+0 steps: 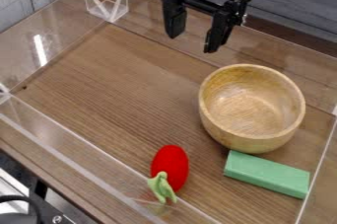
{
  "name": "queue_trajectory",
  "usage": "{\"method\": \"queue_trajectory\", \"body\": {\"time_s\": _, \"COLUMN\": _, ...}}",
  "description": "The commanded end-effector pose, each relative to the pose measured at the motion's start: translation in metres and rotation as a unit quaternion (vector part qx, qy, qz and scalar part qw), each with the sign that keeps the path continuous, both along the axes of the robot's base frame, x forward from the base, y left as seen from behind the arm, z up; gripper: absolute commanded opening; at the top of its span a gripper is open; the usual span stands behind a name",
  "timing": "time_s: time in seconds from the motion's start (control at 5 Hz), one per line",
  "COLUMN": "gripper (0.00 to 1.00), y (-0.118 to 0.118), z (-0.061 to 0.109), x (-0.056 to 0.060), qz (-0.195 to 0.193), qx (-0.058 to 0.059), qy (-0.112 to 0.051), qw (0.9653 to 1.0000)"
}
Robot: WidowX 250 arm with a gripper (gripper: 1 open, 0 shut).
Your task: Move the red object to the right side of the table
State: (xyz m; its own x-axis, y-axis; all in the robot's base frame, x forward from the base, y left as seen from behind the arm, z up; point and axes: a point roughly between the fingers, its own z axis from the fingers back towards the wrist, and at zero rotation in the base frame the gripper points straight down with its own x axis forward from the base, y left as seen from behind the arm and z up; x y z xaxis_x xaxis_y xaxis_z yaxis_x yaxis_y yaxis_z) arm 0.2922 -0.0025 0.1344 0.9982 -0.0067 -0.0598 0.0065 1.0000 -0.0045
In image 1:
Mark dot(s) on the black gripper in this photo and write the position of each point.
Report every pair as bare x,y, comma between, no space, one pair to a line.
222,21

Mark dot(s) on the red plush strawberry toy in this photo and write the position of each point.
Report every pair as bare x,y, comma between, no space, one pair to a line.
169,170

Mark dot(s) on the light wooden bowl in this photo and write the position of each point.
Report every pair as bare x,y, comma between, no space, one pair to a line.
250,107

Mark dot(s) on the green foam block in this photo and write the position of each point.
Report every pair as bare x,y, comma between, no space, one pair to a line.
266,174

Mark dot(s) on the clear acrylic corner bracket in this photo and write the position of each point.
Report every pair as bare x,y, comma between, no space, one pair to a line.
106,9

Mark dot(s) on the clear acrylic front wall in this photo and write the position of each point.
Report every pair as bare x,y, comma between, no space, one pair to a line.
102,185

